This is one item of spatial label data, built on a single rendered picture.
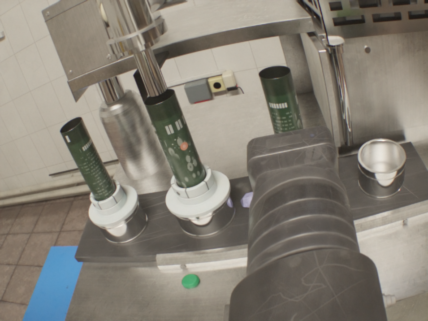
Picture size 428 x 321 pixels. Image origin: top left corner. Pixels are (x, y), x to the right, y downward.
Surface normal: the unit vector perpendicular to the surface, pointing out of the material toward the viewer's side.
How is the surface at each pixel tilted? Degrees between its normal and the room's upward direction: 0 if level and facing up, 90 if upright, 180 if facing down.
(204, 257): 45
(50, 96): 90
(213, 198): 0
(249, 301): 34
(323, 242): 19
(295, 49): 90
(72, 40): 90
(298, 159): 3
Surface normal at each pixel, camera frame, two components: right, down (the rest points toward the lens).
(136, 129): 0.58, 0.31
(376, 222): -0.26, -0.14
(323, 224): 0.04, -0.80
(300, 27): -0.09, 0.59
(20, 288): -0.29, -0.79
